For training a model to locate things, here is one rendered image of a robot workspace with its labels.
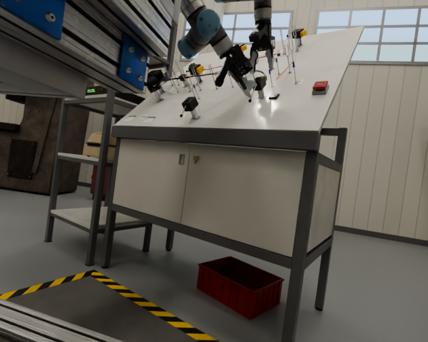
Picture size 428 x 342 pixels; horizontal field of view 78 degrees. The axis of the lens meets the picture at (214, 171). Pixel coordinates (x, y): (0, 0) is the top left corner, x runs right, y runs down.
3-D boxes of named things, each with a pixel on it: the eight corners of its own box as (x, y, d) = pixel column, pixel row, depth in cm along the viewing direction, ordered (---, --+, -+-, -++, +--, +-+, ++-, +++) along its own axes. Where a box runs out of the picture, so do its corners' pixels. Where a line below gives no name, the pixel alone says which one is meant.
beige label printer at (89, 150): (101, 158, 166) (105, 127, 166) (81, 155, 177) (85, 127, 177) (138, 162, 192) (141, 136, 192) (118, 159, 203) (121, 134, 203)
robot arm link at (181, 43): (181, 33, 90) (203, 16, 92) (173, 45, 100) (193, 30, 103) (195, 53, 92) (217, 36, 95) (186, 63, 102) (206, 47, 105)
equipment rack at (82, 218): (87, 267, 158) (126, -40, 156) (42, 241, 192) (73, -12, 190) (151, 251, 200) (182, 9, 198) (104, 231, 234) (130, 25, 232)
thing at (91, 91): (107, 94, 163) (109, 83, 163) (77, 97, 183) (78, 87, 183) (147, 108, 190) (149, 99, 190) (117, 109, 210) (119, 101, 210)
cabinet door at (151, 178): (179, 223, 127) (190, 143, 127) (112, 203, 158) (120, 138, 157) (182, 223, 129) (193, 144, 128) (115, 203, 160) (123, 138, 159)
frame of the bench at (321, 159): (288, 371, 95) (318, 151, 94) (100, 267, 161) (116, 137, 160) (323, 309, 144) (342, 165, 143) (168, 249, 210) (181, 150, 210)
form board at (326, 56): (115, 127, 158) (113, 125, 157) (200, 56, 216) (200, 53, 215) (318, 134, 92) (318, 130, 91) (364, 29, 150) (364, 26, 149)
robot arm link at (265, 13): (267, 6, 109) (249, 11, 114) (267, 18, 110) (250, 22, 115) (274, 9, 115) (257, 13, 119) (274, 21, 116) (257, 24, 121)
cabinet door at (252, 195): (291, 258, 96) (305, 151, 95) (179, 224, 127) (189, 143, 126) (293, 256, 98) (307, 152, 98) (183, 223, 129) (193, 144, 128)
